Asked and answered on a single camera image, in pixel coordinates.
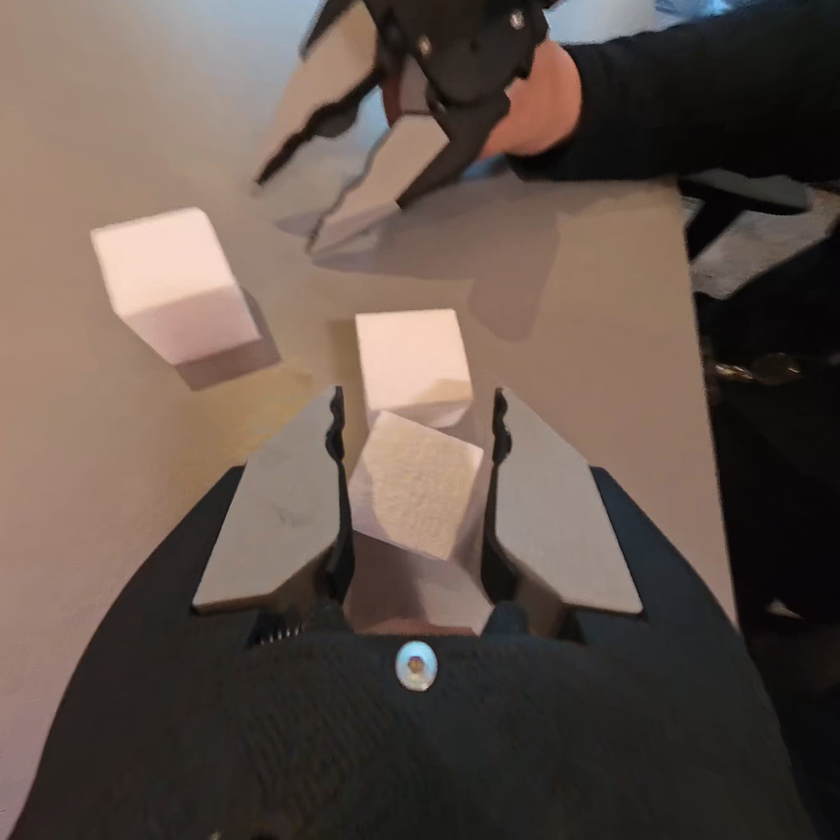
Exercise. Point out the black office chair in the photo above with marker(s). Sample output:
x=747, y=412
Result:
x=741, y=193

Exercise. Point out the person's right hand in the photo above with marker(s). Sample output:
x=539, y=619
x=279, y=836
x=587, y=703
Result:
x=544, y=111

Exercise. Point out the person's black clothing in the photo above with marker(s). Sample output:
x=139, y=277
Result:
x=774, y=492

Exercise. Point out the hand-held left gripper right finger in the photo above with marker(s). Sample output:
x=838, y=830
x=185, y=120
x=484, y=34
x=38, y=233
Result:
x=558, y=525

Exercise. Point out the metal keys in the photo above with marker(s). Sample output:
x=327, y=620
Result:
x=754, y=369

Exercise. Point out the white foam cube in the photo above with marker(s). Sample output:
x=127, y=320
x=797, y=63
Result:
x=164, y=275
x=410, y=361
x=420, y=485

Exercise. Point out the person's right forearm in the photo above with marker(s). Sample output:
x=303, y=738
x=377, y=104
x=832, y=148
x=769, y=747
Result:
x=689, y=98

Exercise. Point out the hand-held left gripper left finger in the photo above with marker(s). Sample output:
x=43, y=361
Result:
x=275, y=518

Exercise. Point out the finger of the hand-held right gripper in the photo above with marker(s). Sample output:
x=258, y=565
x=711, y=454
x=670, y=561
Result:
x=394, y=170
x=328, y=85

